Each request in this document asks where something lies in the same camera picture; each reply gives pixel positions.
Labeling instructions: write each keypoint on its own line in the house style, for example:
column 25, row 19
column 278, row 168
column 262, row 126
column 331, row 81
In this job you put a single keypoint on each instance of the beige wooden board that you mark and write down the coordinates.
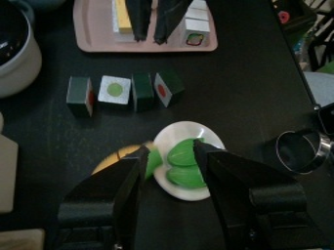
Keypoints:
column 6, row 175

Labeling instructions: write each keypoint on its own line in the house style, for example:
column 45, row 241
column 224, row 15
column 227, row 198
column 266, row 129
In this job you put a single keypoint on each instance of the plain white sushi block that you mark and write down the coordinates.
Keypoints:
column 198, row 14
column 199, row 4

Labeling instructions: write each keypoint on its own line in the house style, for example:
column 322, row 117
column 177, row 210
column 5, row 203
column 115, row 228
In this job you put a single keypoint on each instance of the white sushi block green dot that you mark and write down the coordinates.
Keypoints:
column 113, row 89

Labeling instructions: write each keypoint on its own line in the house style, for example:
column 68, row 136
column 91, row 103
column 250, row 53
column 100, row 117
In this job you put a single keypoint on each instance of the white pot black inside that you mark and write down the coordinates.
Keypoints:
column 21, row 65

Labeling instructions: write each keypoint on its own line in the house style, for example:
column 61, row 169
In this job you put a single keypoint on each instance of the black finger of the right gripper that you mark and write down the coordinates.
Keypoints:
column 167, row 19
column 139, row 19

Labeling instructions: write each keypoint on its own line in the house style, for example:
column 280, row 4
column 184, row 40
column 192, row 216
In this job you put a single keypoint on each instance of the green toy corn husk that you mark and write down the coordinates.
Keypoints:
column 181, row 153
column 187, row 177
column 152, row 162

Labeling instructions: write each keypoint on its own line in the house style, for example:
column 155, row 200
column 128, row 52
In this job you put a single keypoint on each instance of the beige wooden block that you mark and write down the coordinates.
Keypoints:
column 18, row 240

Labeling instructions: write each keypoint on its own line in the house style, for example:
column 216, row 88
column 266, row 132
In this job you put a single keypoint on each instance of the black table clamp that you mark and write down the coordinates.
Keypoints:
column 326, row 118

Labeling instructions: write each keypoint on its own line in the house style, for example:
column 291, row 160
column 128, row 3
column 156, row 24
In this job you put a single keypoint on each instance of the black chair frame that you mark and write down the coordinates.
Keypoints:
column 319, row 42

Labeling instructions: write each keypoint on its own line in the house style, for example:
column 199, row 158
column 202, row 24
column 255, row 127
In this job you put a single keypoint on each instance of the black box pink mark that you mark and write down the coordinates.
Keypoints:
column 292, row 14

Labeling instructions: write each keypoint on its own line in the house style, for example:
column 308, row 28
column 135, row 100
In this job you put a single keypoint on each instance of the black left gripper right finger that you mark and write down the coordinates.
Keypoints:
column 251, row 195

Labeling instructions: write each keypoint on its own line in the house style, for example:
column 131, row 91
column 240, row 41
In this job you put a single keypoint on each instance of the green sushi block red dot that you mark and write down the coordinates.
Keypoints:
column 169, row 87

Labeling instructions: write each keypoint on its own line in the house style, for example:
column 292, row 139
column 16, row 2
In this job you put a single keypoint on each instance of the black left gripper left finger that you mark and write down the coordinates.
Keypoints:
column 99, row 198

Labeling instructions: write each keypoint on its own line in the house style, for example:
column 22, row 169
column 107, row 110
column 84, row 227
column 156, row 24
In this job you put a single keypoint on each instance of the small white oval plate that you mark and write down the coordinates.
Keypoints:
column 177, row 133

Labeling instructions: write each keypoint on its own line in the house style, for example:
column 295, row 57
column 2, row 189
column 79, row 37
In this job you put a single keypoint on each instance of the shiny metal cup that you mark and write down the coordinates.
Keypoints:
column 299, row 153

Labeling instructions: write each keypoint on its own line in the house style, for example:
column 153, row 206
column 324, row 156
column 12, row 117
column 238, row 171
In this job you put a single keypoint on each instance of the yellow toy corn cob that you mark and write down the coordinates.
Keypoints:
column 116, row 156

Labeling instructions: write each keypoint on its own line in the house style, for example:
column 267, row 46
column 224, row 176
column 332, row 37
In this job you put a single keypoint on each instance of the pink plastic tray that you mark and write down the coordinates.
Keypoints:
column 97, row 29

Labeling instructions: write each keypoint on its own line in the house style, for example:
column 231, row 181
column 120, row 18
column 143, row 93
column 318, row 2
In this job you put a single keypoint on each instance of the white sushi block multicolour face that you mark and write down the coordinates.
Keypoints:
column 196, row 34

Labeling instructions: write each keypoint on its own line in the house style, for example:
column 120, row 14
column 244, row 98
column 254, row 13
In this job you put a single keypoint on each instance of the grey fabric seat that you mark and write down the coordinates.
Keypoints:
column 322, row 88

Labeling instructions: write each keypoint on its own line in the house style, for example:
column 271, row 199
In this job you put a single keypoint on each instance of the yellow egg sushi toy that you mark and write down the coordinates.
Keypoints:
column 123, row 18

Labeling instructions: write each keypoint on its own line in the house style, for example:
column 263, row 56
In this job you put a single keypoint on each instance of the green sushi block red face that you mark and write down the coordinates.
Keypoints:
column 77, row 94

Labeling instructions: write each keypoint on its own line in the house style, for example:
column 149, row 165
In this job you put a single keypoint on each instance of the dark green sushi block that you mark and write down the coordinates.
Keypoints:
column 141, row 92

